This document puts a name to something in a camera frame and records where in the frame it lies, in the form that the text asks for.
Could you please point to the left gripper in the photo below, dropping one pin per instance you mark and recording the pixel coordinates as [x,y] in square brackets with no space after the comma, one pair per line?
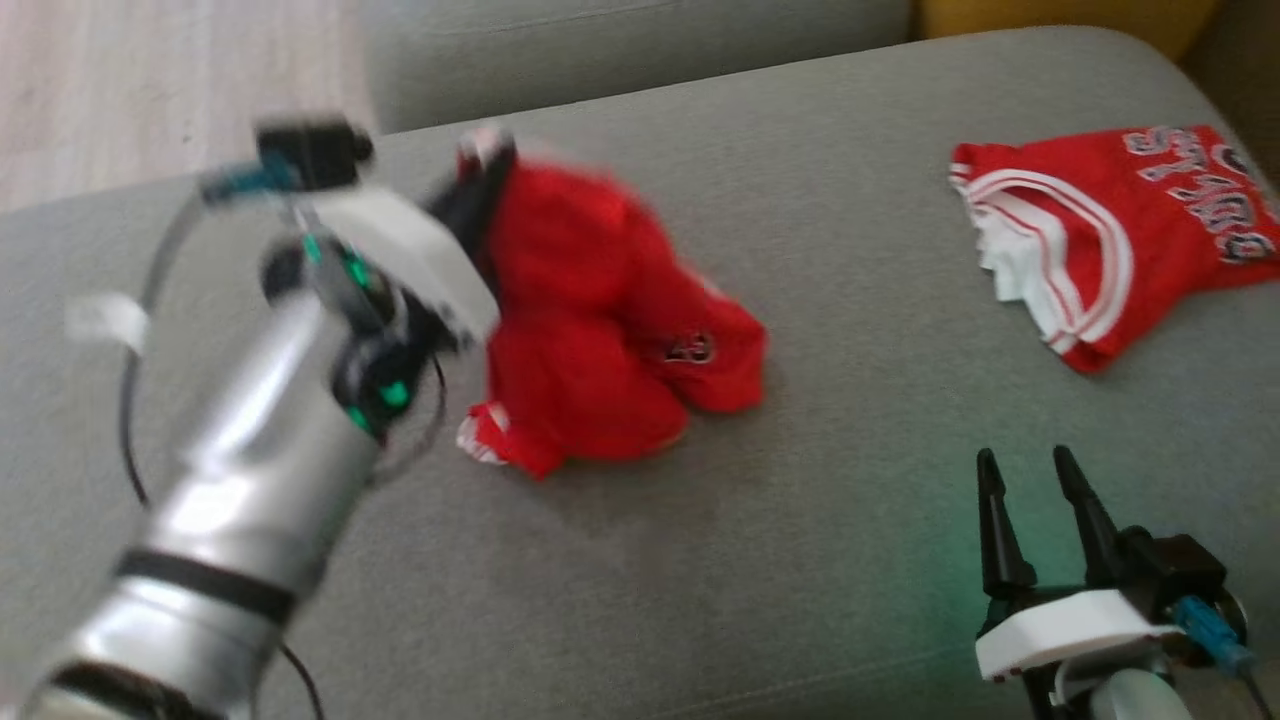
[410,255]

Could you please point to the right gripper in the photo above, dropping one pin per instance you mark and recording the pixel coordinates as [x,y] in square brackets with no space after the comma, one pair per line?
[1070,630]

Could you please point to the red white basketball jersey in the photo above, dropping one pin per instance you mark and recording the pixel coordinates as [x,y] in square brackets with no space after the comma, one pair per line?
[1110,240]

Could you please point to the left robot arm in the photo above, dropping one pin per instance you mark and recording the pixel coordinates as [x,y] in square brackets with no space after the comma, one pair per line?
[250,450]

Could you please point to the wide grey sofa seat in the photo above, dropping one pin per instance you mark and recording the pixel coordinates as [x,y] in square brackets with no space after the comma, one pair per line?
[800,520]

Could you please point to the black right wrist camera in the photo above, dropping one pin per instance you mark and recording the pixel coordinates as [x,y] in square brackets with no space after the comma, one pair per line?
[1175,570]

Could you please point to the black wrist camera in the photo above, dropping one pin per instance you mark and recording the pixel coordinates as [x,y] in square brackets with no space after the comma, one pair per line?
[1175,570]
[310,152]

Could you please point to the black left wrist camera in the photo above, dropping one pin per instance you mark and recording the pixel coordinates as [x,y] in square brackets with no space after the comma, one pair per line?
[310,152]

